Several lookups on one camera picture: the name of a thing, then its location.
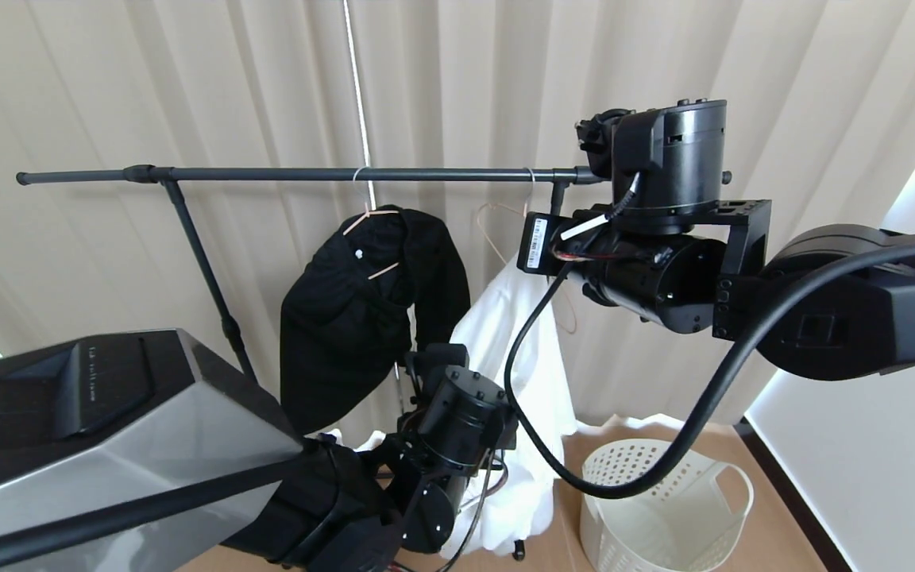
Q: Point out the black garment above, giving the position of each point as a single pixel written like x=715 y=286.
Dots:
x=346 y=349

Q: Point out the white garment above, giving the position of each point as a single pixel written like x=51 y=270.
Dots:
x=537 y=373

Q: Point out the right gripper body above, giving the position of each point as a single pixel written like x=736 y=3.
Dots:
x=648 y=278

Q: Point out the white laundry basket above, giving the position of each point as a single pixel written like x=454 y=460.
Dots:
x=664 y=524

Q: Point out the black clothes rack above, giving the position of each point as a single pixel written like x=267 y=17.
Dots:
x=267 y=174

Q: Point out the beige curtain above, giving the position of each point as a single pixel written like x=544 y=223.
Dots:
x=187 y=79

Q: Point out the pink clothes hanger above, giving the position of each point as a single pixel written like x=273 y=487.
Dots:
x=497 y=246
x=382 y=211

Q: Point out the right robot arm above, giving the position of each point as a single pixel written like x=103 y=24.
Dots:
x=680 y=159

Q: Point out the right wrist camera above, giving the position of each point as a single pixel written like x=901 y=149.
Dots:
x=596 y=143

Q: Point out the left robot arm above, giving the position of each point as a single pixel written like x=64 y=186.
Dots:
x=108 y=445

